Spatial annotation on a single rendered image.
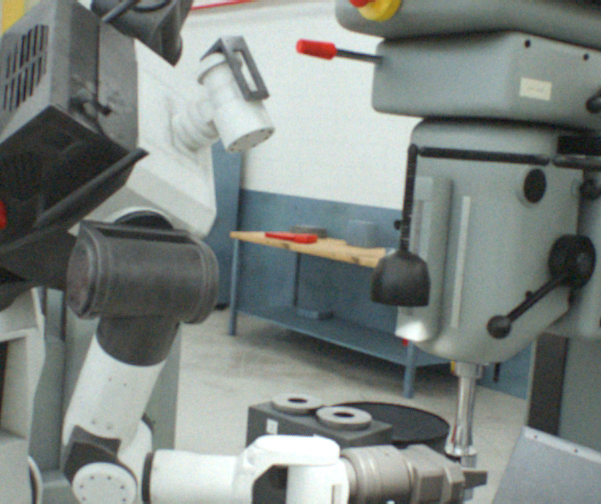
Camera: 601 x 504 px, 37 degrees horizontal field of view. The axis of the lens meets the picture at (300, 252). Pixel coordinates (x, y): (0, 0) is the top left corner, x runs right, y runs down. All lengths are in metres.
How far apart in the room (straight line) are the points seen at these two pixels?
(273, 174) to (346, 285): 1.44
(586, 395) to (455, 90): 0.68
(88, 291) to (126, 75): 0.30
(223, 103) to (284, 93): 7.34
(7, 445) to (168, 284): 0.50
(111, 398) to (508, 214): 0.53
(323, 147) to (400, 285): 6.92
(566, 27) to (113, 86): 0.55
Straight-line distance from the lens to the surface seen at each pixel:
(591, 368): 1.61
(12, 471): 1.43
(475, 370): 1.26
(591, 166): 1.10
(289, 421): 1.49
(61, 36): 1.09
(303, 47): 1.14
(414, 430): 3.57
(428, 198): 1.15
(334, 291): 7.79
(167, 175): 1.08
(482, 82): 1.11
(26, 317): 1.43
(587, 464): 1.62
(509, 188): 1.15
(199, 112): 1.13
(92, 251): 0.98
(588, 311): 1.29
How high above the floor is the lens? 1.56
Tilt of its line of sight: 6 degrees down
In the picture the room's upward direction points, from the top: 4 degrees clockwise
